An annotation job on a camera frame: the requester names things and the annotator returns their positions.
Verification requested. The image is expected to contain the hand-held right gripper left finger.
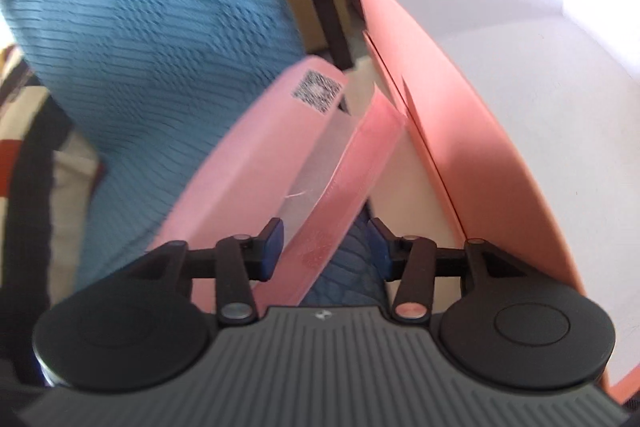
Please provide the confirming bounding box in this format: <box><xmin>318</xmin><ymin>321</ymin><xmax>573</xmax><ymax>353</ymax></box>
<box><xmin>122</xmin><ymin>217</ymin><xmax>286</xmax><ymax>327</ymax></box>

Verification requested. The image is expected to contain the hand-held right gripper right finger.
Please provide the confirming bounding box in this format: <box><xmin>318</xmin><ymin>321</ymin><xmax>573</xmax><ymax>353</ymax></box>
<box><xmin>367</xmin><ymin>217</ymin><xmax>526</xmax><ymax>323</ymax></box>

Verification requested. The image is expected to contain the large pink storage box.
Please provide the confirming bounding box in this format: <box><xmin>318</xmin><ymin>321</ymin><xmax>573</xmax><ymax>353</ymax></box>
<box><xmin>350</xmin><ymin>0</ymin><xmax>640</xmax><ymax>408</ymax></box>

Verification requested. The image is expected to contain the blue textured bedspread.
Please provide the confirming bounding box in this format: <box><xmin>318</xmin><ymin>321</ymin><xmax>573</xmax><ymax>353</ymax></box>
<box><xmin>0</xmin><ymin>0</ymin><xmax>392</xmax><ymax>308</ymax></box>

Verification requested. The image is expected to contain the patterned cream blanket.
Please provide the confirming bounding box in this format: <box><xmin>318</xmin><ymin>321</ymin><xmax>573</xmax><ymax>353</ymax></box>
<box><xmin>0</xmin><ymin>47</ymin><xmax>108</xmax><ymax>388</ymax></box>

